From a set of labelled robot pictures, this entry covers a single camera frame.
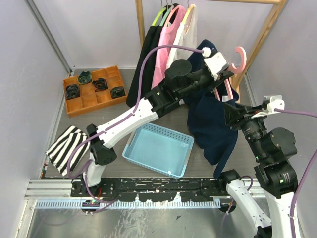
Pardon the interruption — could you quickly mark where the navy blue t shirt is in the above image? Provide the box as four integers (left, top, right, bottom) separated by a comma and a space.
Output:
183, 39, 241, 179

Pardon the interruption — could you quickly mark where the light blue plastic basket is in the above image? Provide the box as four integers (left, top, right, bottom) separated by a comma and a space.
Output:
122, 123, 194, 179

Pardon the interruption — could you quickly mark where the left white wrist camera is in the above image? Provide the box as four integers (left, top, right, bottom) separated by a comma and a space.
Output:
202, 47, 229, 80

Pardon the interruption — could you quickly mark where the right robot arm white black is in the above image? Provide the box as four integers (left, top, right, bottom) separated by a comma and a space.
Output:
215, 100, 317, 238

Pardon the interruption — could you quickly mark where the yellow hanger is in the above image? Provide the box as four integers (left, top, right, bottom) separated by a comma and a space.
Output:
182, 4, 196, 33

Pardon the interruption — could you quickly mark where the black mounting base plate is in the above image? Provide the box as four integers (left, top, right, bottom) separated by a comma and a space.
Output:
71, 176, 261, 203

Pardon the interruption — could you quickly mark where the lime green hanger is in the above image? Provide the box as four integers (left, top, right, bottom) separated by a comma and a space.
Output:
151, 1, 167, 26

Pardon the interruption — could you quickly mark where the pink plastic hanger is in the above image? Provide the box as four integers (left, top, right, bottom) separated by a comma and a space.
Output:
214, 46, 247, 101

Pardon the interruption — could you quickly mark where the black t shirt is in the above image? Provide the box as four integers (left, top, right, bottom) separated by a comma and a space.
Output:
126, 2, 180, 107

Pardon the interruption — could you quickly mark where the aluminium rail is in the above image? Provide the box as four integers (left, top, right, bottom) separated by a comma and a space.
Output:
24, 177, 293, 209

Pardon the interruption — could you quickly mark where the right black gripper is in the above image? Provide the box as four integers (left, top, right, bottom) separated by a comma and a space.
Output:
221, 100, 267, 159

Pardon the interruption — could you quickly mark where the white t shirt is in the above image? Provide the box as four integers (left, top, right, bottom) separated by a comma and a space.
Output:
166, 6, 198, 68

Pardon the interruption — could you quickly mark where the mint green hanger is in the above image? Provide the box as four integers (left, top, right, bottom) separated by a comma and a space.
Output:
159, 1, 173, 27

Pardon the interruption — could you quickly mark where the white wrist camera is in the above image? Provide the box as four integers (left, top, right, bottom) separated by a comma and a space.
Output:
252, 95, 285, 118
202, 47, 229, 80

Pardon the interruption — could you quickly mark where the green black rolled sock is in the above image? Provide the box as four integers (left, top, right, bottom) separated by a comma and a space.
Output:
77, 71, 92, 85

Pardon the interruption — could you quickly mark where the black white striped cloth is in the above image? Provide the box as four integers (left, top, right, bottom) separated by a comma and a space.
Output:
46, 125, 88, 176

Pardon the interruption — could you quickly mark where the wooden clothes rack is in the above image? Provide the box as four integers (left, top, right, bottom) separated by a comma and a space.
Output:
135, 0, 288, 93

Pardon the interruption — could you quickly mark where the pink t shirt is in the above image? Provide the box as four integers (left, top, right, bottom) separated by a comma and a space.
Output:
151, 7, 187, 88

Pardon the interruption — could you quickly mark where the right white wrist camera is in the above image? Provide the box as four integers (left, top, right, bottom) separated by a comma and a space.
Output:
252, 95, 285, 118

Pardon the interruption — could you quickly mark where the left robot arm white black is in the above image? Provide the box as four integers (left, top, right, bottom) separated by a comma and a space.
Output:
81, 57, 234, 196

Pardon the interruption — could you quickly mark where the salmon pink metal hanger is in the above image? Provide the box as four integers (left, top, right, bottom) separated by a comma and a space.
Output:
164, 5, 183, 27

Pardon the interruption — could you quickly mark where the orange wooden divider tray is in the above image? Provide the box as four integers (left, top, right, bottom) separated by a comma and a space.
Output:
63, 66, 127, 117

